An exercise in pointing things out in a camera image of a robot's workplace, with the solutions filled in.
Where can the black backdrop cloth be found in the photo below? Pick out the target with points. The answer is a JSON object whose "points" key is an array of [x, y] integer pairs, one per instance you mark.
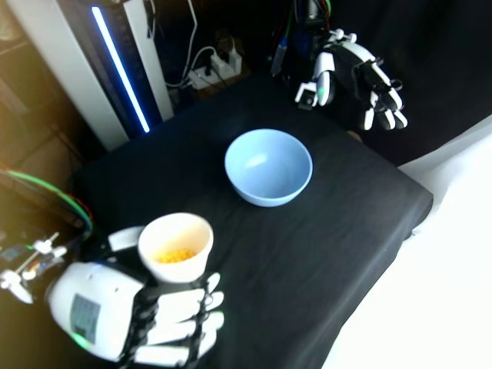
{"points": [[442, 57]]}

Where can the white power strip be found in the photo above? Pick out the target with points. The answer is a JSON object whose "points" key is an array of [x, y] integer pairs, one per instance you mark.
{"points": [[203, 75]]}

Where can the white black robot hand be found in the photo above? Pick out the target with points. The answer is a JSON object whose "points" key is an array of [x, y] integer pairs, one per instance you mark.
{"points": [[353, 52], [96, 292]]}

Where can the light blue bowl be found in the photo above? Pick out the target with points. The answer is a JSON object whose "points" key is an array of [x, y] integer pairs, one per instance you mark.
{"points": [[269, 173]]}

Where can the black tablecloth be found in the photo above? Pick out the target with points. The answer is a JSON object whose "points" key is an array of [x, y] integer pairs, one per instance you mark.
{"points": [[307, 250]]}

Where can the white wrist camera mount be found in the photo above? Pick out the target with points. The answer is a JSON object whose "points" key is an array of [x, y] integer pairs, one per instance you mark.
{"points": [[307, 98]]}

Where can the white paper cup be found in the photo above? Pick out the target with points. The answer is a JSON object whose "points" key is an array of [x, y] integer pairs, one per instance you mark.
{"points": [[173, 271]]}

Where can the white column with blue light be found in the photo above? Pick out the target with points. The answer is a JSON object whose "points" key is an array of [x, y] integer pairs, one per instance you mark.
{"points": [[57, 57]]}

